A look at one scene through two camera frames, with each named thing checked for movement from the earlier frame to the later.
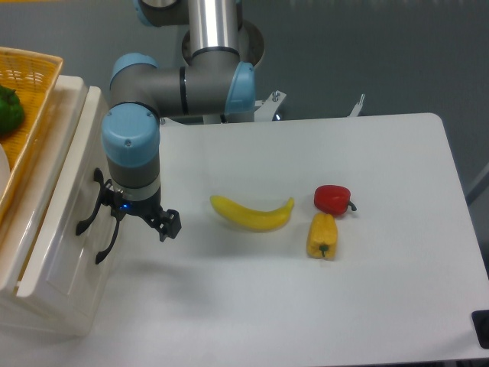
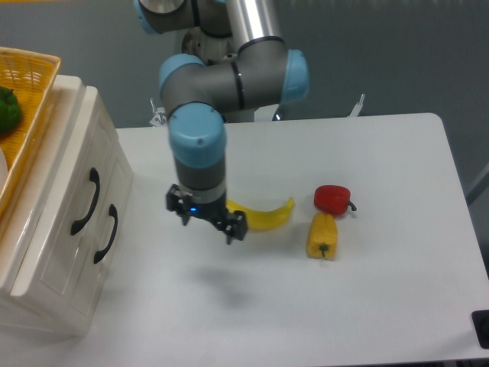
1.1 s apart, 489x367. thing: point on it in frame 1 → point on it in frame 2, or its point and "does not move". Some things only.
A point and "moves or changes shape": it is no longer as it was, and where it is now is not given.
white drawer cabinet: [58, 237] does not move
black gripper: [166, 222] → [214, 212]
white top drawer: [69, 266] moves or changes shape
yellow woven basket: [34, 76] does not move
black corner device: [480, 322] does not move
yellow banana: [261, 220] does not move
